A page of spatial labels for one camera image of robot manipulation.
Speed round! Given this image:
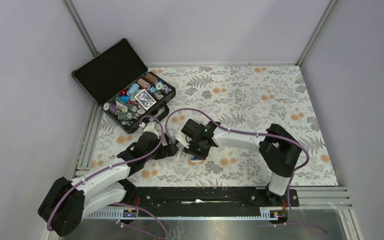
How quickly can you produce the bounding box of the white remote control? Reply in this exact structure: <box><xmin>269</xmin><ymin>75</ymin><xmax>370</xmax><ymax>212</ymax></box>
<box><xmin>189</xmin><ymin>156</ymin><xmax>203</xmax><ymax>165</ymax></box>

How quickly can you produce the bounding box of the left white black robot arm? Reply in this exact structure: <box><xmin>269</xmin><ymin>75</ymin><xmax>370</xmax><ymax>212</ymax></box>
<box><xmin>38</xmin><ymin>130</ymin><xmax>179</xmax><ymax>237</ymax></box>

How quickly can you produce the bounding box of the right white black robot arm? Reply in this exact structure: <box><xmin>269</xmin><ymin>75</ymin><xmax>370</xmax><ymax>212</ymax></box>
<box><xmin>175</xmin><ymin>119</ymin><xmax>303</xmax><ymax>206</ymax></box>

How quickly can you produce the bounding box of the playing card deck box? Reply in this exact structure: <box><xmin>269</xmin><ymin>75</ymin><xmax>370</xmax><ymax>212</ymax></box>
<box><xmin>134</xmin><ymin>89</ymin><xmax>157</xmax><ymax>110</ymax></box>

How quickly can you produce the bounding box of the floral table mat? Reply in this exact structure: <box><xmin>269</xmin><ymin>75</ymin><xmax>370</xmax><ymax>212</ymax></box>
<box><xmin>89</xmin><ymin>65</ymin><xmax>339</xmax><ymax>188</ymax></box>

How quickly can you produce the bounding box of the black poker chip case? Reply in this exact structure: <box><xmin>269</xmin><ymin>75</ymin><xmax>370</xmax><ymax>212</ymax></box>
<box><xmin>71</xmin><ymin>38</ymin><xmax>176</xmax><ymax>134</ymax></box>

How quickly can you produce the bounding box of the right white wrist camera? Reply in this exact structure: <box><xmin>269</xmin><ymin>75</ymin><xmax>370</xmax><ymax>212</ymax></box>
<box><xmin>174</xmin><ymin>130</ymin><xmax>190</xmax><ymax>149</ymax></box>

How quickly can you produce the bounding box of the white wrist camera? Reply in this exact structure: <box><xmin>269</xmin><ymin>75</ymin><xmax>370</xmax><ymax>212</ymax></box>
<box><xmin>139</xmin><ymin>122</ymin><xmax>160</xmax><ymax>138</ymax></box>
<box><xmin>174</xmin><ymin>130</ymin><xmax>190</xmax><ymax>149</ymax></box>

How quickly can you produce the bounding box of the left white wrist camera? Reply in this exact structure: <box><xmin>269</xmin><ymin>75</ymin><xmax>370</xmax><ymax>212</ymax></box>
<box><xmin>139</xmin><ymin>122</ymin><xmax>160</xmax><ymax>138</ymax></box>

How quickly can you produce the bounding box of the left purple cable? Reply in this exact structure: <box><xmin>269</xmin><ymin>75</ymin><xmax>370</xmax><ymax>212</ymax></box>
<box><xmin>46</xmin><ymin>115</ymin><xmax>166</xmax><ymax>239</ymax></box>

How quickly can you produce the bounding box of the purple cable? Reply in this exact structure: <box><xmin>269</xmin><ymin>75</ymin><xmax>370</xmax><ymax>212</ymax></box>
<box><xmin>164</xmin><ymin>108</ymin><xmax>329</xmax><ymax>238</ymax></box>
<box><xmin>46</xmin><ymin>115</ymin><xmax>166</xmax><ymax>239</ymax></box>

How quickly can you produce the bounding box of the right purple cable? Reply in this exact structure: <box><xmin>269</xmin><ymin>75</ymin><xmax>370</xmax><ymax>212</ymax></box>
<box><xmin>164</xmin><ymin>108</ymin><xmax>329</xmax><ymax>238</ymax></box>

